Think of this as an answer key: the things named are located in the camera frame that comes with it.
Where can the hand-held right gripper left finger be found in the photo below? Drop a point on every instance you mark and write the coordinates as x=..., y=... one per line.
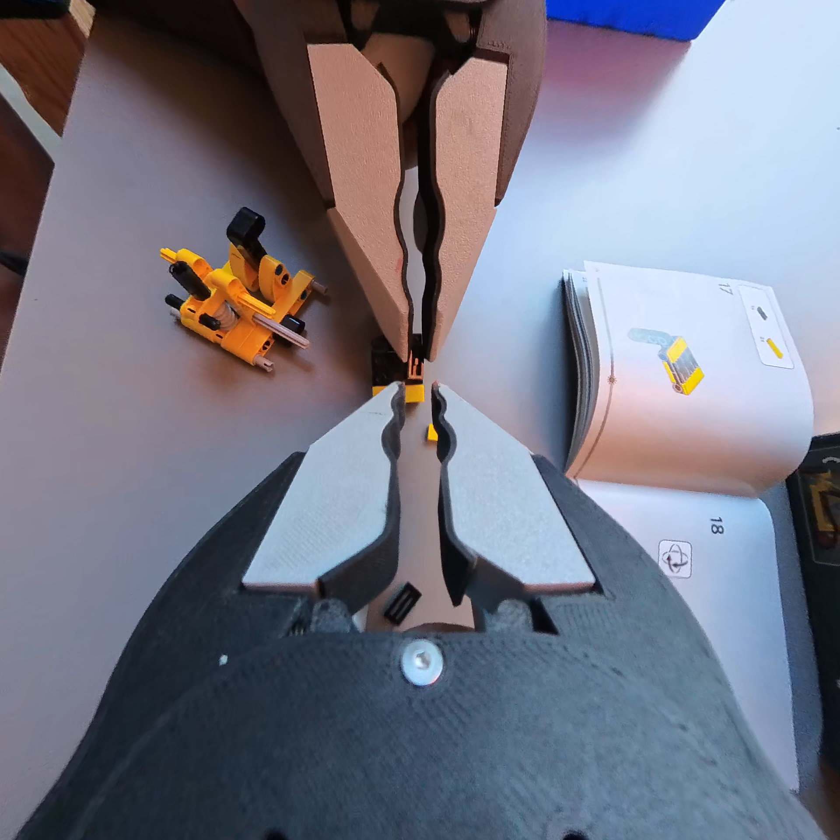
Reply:
x=328, y=512

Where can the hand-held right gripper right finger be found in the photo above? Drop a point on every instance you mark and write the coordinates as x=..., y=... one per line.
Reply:
x=515, y=518

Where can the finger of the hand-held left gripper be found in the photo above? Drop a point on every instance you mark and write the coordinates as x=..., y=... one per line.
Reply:
x=361, y=184
x=466, y=184

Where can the small yellow lego tile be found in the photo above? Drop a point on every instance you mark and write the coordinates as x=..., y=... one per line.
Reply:
x=432, y=433

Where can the small black yellow lego subassembly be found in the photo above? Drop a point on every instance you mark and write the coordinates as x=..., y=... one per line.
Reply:
x=384, y=364

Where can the black lego grille tile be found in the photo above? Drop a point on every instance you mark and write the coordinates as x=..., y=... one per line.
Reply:
x=402, y=602

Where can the yellow black lego vehicle assembly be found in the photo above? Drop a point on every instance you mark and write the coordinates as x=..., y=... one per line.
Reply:
x=229, y=302

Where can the open lego instruction booklet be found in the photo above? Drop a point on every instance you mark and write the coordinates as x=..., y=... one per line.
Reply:
x=689, y=426

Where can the black lego box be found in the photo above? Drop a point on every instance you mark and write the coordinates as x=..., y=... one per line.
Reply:
x=820, y=558

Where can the blue plastic bin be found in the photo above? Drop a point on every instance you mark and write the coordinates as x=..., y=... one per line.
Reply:
x=630, y=16

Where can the wooden cabinet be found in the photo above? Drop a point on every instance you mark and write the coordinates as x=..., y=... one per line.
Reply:
x=39, y=59

